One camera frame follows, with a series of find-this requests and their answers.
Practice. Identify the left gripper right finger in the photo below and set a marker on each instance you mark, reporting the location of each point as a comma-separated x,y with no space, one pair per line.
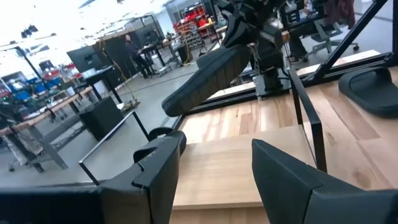
286,193

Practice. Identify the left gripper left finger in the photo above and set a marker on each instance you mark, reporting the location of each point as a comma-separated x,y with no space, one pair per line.
146,193

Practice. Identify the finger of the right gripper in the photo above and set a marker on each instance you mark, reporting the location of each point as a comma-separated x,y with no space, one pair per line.
237,31

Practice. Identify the rack with red bins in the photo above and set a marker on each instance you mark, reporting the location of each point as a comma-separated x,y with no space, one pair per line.
192,25

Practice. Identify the small black bin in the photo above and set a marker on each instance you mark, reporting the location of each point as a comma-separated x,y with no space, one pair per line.
184,53

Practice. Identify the grey office chair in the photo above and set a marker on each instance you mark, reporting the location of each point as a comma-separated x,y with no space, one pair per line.
326,34

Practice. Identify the black floor cabinet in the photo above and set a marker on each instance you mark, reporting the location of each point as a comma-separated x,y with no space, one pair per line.
101,118

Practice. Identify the black rolling desk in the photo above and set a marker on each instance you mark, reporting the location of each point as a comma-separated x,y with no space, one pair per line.
152,51

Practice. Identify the black standing desk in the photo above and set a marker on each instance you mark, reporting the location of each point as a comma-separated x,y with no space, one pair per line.
102,77

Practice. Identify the long wooden workbench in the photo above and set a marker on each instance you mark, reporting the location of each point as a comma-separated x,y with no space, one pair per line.
53,109

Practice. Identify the large black display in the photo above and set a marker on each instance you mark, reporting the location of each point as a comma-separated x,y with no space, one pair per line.
85,59

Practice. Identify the shelves with coloured bins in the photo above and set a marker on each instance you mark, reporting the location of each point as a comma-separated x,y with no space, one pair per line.
40,88

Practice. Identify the black arched bracket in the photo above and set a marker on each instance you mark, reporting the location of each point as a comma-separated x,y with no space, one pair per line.
161,129

